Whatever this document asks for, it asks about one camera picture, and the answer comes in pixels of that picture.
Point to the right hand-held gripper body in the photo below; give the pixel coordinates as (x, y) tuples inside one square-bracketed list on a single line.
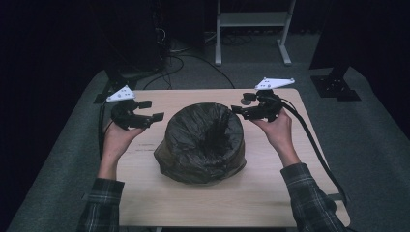
[(266, 104)]

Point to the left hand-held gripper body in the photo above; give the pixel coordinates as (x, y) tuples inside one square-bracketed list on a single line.
[(127, 116)]

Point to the black plastic garbage bag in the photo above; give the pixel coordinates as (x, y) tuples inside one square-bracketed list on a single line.
[(199, 141)]

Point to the person's left hand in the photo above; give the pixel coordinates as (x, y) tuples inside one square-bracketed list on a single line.
[(117, 140)]

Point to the person's right hand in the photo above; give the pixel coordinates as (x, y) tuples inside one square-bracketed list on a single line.
[(278, 132)]

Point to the black stand with splayed feet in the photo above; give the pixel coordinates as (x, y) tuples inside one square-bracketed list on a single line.
[(112, 83)]

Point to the black stand with square base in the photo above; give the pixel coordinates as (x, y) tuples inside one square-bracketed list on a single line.
[(335, 85)]

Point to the dark equipment cabinet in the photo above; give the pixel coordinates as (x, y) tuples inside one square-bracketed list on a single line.
[(138, 32)]

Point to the white metal stand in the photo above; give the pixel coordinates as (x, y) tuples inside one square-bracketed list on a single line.
[(254, 19)]

